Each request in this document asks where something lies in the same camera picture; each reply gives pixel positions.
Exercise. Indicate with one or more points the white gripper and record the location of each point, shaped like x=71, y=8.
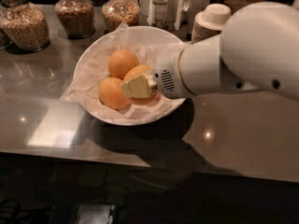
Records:
x=167, y=76

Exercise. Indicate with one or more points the orange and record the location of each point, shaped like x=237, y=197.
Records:
x=121, y=62
x=110, y=93
x=137, y=71

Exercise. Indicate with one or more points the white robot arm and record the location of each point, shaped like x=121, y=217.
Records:
x=257, y=50

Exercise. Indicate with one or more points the white paper liner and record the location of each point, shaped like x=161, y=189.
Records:
x=90, y=75

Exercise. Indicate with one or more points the glass jar of cereal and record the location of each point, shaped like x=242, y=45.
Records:
x=117, y=11

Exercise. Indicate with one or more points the clear plastic bottle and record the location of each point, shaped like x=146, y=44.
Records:
x=159, y=12

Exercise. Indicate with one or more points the large stack paper bowls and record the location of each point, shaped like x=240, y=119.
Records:
x=210, y=21

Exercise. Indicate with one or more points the glass jar of grains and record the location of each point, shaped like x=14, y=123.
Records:
x=76, y=17

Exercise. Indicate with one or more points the glass jar of nuts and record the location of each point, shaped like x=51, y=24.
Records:
x=25, y=25

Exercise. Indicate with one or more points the silver device under table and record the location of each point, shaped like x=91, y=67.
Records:
x=95, y=214

